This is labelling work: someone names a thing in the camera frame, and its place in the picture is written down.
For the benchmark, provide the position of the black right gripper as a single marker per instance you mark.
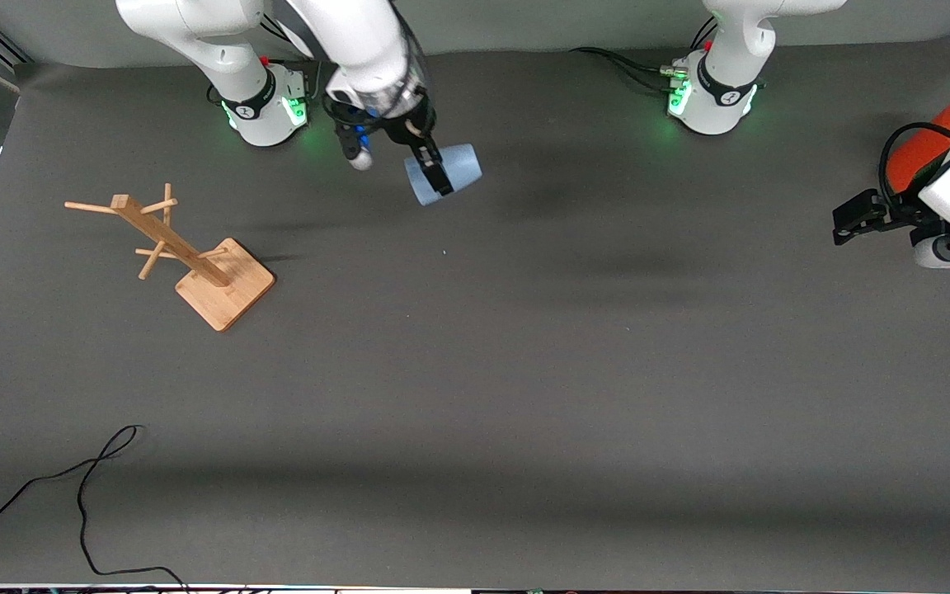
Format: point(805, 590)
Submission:
point(411, 129)

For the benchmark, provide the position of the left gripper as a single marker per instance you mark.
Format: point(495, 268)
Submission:
point(895, 209)

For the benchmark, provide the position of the light blue plastic cup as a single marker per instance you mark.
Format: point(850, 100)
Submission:
point(454, 169)

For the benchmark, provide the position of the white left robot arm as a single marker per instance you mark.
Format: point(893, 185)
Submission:
point(731, 49)

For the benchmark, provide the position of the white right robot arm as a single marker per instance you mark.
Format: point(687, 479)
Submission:
point(351, 41)

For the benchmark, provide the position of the wooden cup rack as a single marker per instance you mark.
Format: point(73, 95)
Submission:
point(223, 289)

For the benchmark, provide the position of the orange cylindrical can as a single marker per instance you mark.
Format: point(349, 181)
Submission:
point(920, 153)

